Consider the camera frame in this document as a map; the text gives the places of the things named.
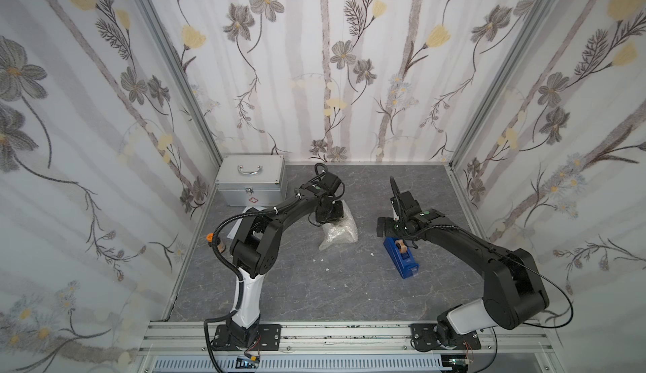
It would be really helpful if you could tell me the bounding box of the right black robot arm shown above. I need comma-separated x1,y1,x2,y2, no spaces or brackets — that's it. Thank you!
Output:
377,191,549,349

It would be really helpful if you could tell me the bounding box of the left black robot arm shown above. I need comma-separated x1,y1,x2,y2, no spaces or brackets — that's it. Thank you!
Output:
228,171,345,333

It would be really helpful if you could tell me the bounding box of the orange capped small bottle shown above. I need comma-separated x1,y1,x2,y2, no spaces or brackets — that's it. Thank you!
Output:
206,233,226,254

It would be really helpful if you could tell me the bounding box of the clear bubble wrap sheet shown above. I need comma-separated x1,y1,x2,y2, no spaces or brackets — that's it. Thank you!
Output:
319,200,359,251

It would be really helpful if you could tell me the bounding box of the blue tape dispenser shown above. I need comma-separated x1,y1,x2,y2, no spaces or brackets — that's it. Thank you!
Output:
384,237,419,279

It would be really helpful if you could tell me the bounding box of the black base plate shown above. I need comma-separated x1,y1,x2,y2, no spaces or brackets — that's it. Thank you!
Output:
410,323,481,352
210,324,283,352

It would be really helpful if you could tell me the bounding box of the silver metal case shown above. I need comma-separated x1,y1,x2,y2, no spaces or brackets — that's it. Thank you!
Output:
215,154,288,208

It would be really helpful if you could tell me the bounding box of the black corrugated cable hose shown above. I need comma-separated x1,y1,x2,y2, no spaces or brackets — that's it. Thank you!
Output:
203,206,284,373

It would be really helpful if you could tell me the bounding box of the aluminium front rail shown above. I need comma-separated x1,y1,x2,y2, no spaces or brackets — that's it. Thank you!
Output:
132,321,564,372

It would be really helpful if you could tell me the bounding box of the white paper sheet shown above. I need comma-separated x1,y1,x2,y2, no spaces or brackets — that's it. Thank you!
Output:
227,207,264,240

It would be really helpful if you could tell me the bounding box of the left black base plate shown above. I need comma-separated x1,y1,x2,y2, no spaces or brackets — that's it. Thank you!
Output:
210,324,283,352

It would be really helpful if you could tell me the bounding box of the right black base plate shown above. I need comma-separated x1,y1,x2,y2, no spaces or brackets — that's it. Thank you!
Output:
410,323,481,352

